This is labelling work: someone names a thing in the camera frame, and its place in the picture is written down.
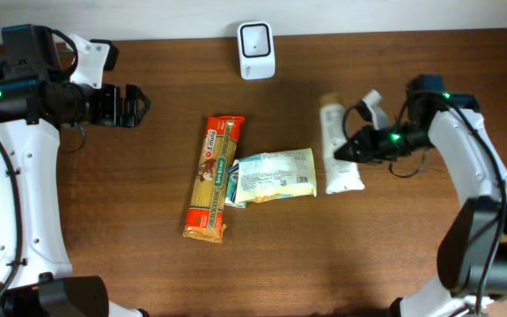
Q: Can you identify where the orange spaghetti pasta pack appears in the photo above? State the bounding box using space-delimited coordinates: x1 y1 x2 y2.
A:
183 115 245 243

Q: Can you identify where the yellow wet wipes pack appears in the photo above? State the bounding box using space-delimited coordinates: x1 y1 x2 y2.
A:
231 148 317 203

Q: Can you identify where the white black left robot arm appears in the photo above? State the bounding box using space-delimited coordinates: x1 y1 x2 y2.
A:
0 24 151 316

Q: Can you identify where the white barcode scanner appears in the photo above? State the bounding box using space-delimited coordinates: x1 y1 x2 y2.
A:
237 21 276 80

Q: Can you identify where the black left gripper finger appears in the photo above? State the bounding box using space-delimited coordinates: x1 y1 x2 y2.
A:
124 84 151 106
123 107 150 128

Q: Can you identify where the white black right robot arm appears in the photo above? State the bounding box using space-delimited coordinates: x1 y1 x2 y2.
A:
334 75 507 316

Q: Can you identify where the white tube with tan cap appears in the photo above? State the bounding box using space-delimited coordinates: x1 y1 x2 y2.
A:
318 92 366 195

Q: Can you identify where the teal pocket tissue pack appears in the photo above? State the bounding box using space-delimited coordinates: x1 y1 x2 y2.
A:
224 159 246 209

